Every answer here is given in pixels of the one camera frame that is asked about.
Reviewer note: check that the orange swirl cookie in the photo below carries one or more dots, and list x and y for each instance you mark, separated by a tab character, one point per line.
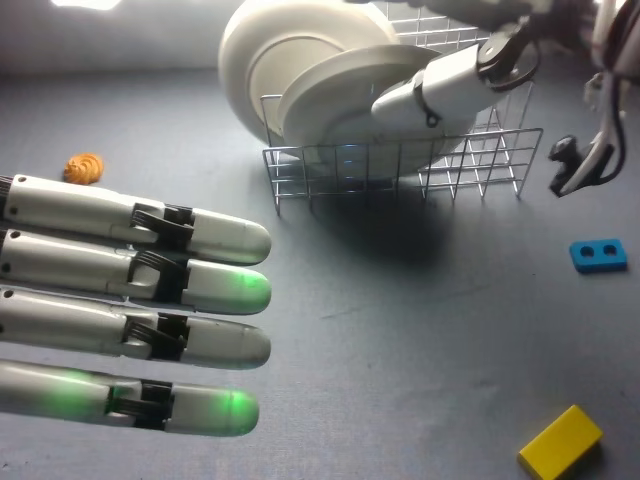
84	168

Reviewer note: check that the blue block with two holes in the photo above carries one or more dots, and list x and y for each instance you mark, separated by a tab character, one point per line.
598	256

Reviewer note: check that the yellow rectangular block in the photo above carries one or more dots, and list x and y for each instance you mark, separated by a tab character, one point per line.
560	442

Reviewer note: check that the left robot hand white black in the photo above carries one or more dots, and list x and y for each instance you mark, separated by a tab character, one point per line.
75	250

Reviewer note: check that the white ceramic plate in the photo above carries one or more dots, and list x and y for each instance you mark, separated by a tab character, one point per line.
330	105
260	60

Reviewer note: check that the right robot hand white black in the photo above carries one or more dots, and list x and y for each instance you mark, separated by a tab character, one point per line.
440	90

